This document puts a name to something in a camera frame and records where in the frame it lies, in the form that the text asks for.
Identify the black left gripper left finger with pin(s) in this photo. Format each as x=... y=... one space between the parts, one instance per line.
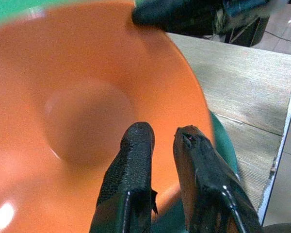
x=131 y=174

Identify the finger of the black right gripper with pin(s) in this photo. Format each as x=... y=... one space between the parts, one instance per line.
x=174 y=17

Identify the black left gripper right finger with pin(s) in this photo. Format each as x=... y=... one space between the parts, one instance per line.
x=208 y=184

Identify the orange plastic bowl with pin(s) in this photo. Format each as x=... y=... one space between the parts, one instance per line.
x=87 y=109

